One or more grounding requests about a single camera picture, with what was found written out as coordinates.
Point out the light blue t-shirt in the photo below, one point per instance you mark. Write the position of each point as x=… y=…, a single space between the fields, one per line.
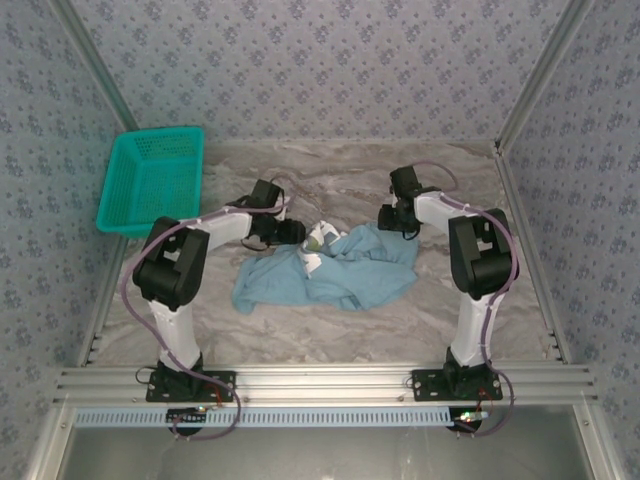
x=360 y=280

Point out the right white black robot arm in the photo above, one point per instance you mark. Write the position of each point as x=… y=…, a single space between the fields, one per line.
x=472 y=330

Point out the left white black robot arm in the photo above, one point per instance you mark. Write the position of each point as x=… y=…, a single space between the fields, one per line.
x=175 y=325

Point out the teal plastic basket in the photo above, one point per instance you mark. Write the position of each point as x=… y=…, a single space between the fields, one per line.
x=150 y=180

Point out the small black controller board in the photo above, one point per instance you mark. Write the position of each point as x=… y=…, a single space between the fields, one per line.
x=462 y=424
x=182 y=417

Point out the grey metal panel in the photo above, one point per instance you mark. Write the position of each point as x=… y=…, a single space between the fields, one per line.
x=325 y=455

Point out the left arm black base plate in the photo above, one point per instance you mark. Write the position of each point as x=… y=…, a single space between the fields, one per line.
x=225 y=377

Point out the aluminium mounting rail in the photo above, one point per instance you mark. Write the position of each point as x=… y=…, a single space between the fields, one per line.
x=325 y=382

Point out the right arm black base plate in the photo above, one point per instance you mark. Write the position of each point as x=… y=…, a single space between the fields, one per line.
x=425 y=385

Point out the aluminium table side rail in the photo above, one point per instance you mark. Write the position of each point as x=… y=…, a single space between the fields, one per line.
x=551 y=320
x=100 y=310

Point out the aluminium frame post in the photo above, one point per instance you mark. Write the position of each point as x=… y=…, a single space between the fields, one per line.
x=97 y=65
x=546 y=70

